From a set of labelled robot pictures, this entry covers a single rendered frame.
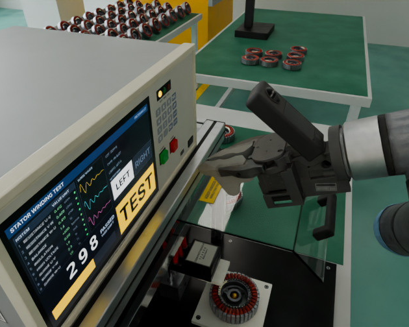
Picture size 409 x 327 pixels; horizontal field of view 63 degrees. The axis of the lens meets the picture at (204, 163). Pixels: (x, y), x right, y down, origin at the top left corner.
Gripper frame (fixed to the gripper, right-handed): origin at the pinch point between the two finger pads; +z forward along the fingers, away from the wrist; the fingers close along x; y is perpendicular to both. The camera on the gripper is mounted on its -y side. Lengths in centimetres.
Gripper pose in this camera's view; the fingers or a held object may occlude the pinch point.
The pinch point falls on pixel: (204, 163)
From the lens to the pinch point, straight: 51.9
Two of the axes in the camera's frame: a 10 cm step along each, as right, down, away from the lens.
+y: 4.0, 8.1, 4.2
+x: 3.4, -5.6, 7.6
